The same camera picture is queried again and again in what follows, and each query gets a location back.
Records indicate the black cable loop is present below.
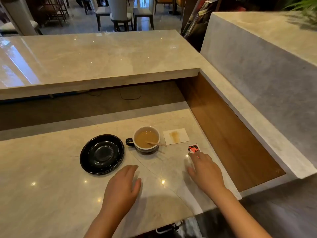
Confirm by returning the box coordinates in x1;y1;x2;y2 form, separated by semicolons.
120;87;142;100

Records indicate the white-backed dining chair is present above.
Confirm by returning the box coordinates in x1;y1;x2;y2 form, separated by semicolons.
107;0;134;32

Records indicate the cushioned chair seat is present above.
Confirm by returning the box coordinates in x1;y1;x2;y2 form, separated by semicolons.
0;20;43;36

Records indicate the dark wooden slatted chair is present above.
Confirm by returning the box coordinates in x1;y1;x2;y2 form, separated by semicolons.
41;0;70;27

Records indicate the black glossy saucer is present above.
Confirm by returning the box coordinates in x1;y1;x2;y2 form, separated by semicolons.
80;134;125;175

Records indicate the person's right forearm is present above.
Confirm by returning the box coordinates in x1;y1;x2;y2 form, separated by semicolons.
209;186;272;238

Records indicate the black cup of coffee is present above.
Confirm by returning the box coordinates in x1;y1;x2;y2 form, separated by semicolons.
125;126;161;154

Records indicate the chair with orange seat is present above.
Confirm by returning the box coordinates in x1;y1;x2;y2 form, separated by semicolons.
154;0;186;16

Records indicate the dark chair with grey seat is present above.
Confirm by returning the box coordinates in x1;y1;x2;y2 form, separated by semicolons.
90;0;111;31

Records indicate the rack of magazines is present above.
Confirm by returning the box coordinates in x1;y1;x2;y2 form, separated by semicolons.
181;0;222;53

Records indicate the stained white paper napkin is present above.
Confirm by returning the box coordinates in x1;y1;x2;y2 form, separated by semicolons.
163;128;190;145

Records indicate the green potted plant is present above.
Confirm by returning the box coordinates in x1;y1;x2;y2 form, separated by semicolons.
284;0;317;19

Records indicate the red and white sachet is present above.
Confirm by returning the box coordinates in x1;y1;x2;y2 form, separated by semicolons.
187;144;200;159

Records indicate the dark stool with grey seat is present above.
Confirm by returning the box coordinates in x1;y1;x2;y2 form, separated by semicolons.
133;7;155;31

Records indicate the person's left hand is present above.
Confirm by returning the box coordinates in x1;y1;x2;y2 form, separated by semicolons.
101;165;142;217

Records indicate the person's right hand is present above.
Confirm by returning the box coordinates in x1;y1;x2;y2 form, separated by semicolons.
186;151;226;195

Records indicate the person's left forearm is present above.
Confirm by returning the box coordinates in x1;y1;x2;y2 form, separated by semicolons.
84;209;129;238

